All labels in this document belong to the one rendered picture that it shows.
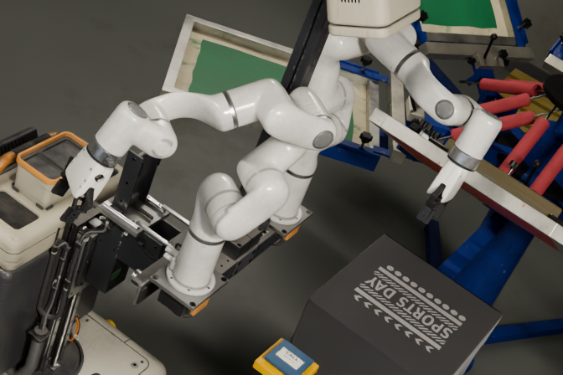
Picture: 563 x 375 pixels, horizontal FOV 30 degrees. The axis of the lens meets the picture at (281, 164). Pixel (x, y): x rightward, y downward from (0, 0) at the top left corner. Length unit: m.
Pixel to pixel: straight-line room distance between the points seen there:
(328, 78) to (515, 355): 2.38
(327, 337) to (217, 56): 1.33
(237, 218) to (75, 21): 3.58
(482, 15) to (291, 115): 2.39
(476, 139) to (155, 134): 0.75
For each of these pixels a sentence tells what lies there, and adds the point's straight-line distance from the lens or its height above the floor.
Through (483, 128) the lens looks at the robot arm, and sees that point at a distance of 2.47.
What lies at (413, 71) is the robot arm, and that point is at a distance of 2.52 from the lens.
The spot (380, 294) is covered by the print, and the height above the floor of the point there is 0.95.
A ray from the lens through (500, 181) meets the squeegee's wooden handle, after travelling 3.28.
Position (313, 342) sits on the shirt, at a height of 0.83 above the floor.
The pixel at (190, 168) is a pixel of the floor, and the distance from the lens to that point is 4.97.
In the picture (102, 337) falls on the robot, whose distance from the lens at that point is 3.64.
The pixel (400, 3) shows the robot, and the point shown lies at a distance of 2.31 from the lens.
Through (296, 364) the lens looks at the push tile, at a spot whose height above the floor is 0.97.
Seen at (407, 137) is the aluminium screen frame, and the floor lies 1.54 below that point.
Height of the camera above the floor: 2.86
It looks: 33 degrees down
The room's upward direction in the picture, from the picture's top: 22 degrees clockwise
